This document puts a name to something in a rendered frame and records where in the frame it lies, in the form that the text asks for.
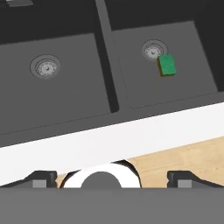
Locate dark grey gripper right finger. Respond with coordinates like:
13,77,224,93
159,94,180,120
166,170,222,189

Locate white and black round thing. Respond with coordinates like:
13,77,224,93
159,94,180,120
59,159,143,189

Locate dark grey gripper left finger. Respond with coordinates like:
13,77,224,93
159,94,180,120
4,170,58,189

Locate dark grey double sink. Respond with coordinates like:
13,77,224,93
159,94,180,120
0,0,224,149

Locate green sponge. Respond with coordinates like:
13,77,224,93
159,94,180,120
157,54,178,78

